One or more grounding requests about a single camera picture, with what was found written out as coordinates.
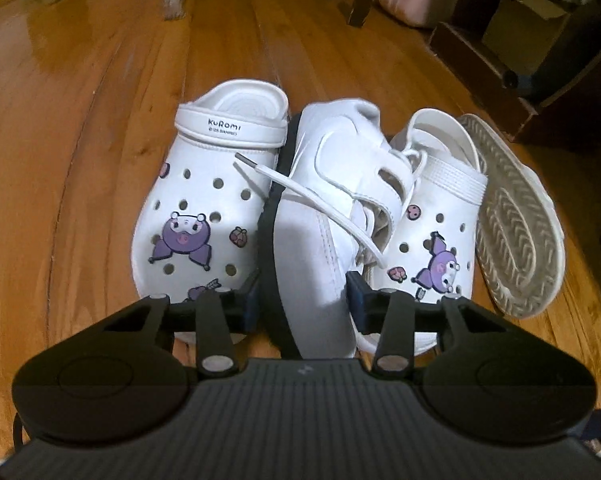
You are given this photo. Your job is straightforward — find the white strap sneaker long lace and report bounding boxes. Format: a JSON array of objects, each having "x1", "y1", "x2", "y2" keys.
[{"x1": 235, "y1": 100, "x2": 429, "y2": 361}]

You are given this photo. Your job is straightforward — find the white clog purple charms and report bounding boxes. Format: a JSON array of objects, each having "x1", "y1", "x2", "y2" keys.
[
  {"x1": 355, "y1": 107, "x2": 489, "y2": 356},
  {"x1": 130, "y1": 77, "x2": 288, "y2": 346}
]

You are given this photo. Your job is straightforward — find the open cardboard box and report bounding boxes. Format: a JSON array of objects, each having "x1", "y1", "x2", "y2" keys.
[{"x1": 481, "y1": 0, "x2": 601, "y2": 78}]

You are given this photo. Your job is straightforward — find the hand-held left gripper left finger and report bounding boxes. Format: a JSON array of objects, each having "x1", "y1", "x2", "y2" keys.
[{"x1": 103, "y1": 270, "x2": 261, "y2": 376}]

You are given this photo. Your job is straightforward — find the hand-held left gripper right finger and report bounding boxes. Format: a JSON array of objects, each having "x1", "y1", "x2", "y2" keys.
[{"x1": 347, "y1": 270, "x2": 496, "y2": 377}]

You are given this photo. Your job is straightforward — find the black tube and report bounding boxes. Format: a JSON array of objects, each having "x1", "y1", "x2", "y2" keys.
[{"x1": 501, "y1": 67, "x2": 541, "y2": 93}]

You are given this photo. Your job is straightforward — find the dark wooden shelf unit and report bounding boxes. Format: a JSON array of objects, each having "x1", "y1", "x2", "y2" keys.
[{"x1": 428, "y1": 0, "x2": 601, "y2": 146}]

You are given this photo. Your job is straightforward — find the cream slide sandal lettered strap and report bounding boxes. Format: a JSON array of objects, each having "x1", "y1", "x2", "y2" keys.
[{"x1": 455, "y1": 112, "x2": 566, "y2": 318}]

